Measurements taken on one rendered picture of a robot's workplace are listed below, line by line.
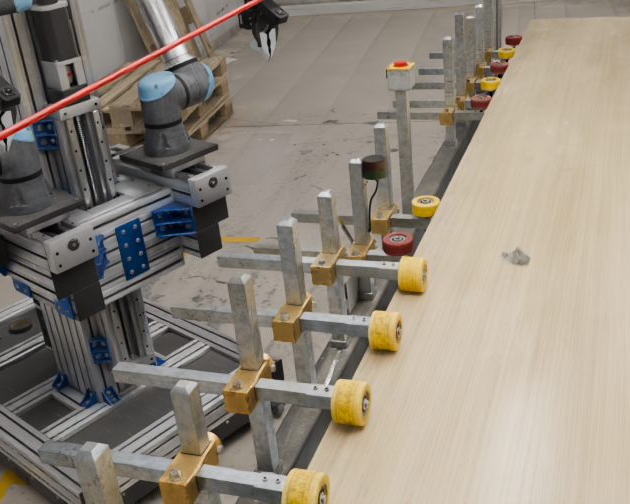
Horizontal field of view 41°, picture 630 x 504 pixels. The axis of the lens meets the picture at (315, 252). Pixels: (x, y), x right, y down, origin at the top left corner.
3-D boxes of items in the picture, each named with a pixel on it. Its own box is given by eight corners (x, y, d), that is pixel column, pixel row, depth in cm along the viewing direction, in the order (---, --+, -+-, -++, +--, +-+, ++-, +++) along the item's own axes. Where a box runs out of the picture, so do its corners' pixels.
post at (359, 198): (361, 319, 241) (347, 160, 219) (365, 312, 243) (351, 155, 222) (373, 320, 239) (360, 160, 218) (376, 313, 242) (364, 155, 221)
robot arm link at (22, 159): (49, 169, 229) (37, 121, 223) (1, 184, 222) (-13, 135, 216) (31, 160, 238) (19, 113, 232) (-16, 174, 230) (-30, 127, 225)
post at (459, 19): (457, 126, 363) (454, 12, 342) (458, 124, 366) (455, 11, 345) (465, 126, 362) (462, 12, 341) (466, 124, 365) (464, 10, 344)
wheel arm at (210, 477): (40, 464, 150) (35, 448, 148) (52, 451, 153) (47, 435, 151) (305, 510, 133) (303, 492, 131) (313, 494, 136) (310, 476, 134)
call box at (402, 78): (388, 93, 260) (386, 68, 256) (393, 86, 266) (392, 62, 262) (410, 93, 257) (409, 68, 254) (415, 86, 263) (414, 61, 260)
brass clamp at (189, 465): (160, 504, 139) (154, 480, 137) (196, 451, 150) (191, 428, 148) (193, 510, 137) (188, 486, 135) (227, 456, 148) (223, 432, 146)
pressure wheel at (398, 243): (381, 281, 225) (378, 242, 220) (389, 267, 232) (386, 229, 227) (411, 283, 223) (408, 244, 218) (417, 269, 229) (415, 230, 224)
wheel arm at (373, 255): (254, 260, 239) (252, 246, 237) (259, 254, 241) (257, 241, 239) (405, 270, 224) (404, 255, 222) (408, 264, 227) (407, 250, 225)
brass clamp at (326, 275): (309, 284, 201) (307, 265, 199) (327, 258, 213) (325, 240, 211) (334, 286, 199) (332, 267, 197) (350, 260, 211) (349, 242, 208)
